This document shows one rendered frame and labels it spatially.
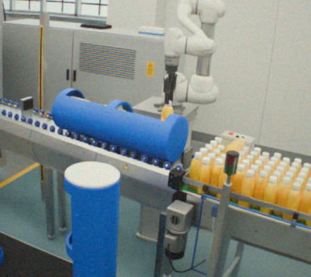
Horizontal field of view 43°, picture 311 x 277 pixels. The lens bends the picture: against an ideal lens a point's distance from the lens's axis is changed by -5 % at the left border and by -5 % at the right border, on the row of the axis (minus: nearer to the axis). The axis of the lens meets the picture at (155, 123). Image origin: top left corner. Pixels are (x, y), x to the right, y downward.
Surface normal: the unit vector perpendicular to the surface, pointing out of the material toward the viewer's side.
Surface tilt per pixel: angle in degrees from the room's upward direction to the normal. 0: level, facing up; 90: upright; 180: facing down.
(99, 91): 90
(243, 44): 90
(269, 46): 90
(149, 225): 90
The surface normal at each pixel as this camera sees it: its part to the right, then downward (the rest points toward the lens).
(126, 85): -0.40, 0.28
